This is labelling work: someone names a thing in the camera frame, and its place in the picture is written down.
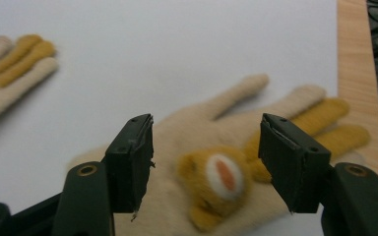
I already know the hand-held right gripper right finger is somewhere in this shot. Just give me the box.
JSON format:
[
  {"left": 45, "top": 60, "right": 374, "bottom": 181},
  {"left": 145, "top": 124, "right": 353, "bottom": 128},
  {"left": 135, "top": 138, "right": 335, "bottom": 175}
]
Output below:
[{"left": 258, "top": 112, "right": 378, "bottom": 236}]

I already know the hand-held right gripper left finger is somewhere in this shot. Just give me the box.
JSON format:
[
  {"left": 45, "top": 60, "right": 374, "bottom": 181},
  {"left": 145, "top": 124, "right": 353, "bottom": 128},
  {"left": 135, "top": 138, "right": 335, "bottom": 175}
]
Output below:
[{"left": 50, "top": 113, "right": 156, "bottom": 236}]

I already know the beige glove with bear patch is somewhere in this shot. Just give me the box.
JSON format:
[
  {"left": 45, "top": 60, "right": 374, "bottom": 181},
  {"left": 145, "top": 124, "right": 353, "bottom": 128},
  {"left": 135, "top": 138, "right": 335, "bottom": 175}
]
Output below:
[{"left": 66, "top": 73, "right": 372, "bottom": 236}]

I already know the white foam mat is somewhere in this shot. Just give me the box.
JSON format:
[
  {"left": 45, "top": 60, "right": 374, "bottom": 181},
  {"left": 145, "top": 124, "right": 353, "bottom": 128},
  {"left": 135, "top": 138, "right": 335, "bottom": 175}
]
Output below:
[{"left": 0, "top": 0, "right": 340, "bottom": 236}]

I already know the beige glove with orange fingers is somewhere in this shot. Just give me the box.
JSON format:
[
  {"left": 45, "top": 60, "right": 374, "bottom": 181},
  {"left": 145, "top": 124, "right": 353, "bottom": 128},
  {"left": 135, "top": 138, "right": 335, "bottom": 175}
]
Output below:
[{"left": 0, "top": 33, "right": 60, "bottom": 131}]

